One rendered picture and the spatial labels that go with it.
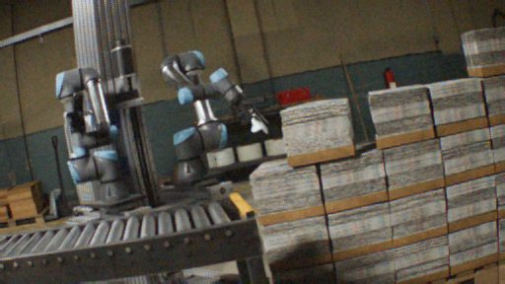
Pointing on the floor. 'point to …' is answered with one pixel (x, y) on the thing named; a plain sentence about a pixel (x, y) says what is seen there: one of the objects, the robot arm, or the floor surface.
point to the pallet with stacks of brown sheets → (23, 204)
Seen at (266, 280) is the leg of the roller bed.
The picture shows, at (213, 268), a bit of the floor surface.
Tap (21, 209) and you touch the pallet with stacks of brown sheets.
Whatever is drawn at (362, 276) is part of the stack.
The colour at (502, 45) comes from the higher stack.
